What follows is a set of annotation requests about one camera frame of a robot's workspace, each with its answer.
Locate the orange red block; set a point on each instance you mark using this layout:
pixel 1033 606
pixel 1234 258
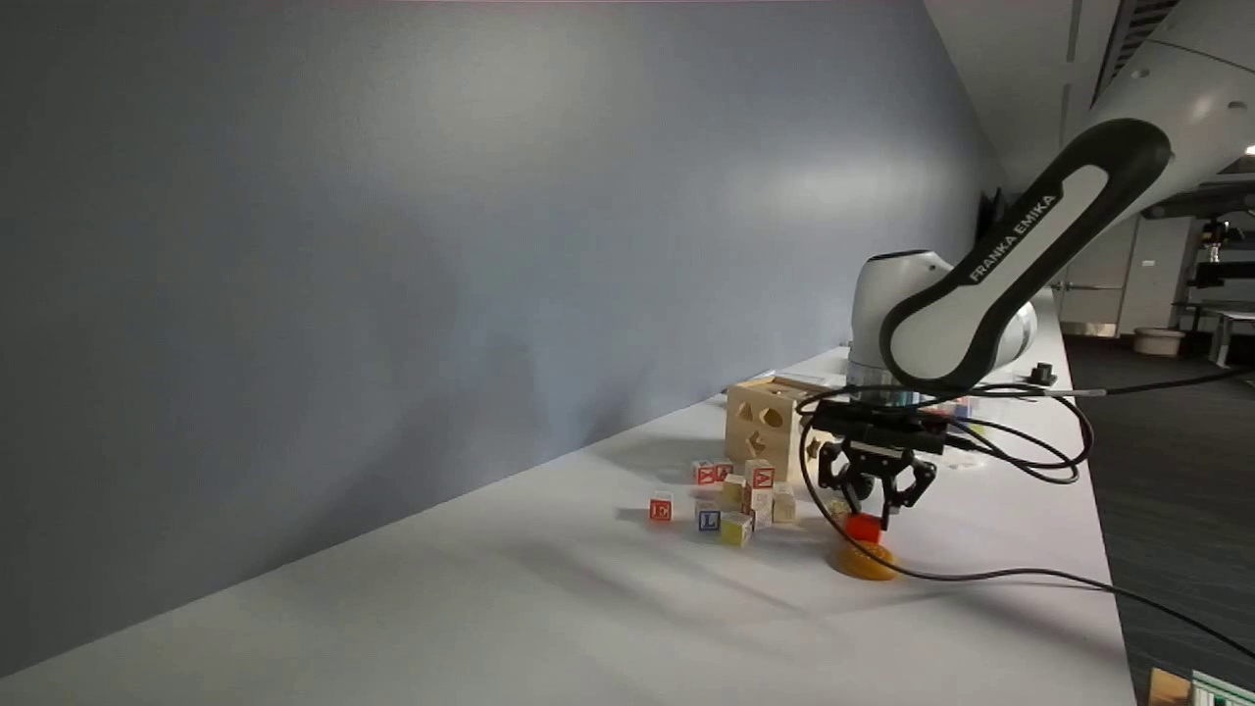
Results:
pixel 863 526

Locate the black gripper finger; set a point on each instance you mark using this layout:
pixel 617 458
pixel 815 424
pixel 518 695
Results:
pixel 896 512
pixel 842 505

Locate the letter J wooden block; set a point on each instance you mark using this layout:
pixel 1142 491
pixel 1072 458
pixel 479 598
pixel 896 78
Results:
pixel 761 505

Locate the yellow toy bun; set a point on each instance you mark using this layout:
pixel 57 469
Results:
pixel 868 562

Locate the red lettered wooden block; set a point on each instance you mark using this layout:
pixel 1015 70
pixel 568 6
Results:
pixel 661 512

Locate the yellow number eight block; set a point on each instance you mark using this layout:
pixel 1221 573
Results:
pixel 736 532

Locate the blue number two block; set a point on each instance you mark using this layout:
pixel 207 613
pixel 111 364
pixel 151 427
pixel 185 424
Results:
pixel 706 517

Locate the letter O wooden block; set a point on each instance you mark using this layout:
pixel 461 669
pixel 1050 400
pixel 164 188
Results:
pixel 785 512

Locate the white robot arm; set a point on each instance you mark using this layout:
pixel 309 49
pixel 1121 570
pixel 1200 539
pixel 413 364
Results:
pixel 1180 116

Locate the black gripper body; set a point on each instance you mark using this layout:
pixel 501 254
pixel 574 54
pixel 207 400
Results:
pixel 889 471

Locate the wooden shape sorter cube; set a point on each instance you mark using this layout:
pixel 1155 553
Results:
pixel 761 424

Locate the pretzel picture wooden block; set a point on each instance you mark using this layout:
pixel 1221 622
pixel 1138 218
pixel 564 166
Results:
pixel 736 491

